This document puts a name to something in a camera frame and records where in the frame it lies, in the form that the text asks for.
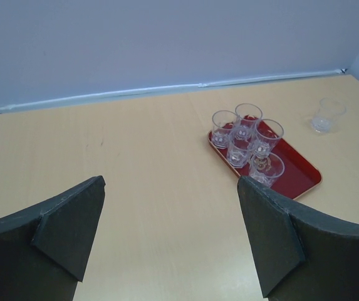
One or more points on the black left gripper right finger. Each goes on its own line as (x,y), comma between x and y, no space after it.
(299,253)

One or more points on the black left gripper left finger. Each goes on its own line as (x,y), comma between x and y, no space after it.
(44,249)

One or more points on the clear faceted glass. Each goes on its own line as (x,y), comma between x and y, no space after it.
(223,122)

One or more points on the red lacquer tray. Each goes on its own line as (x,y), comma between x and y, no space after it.
(299,177)

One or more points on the aluminium table edge rail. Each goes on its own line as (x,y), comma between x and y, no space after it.
(162,90)

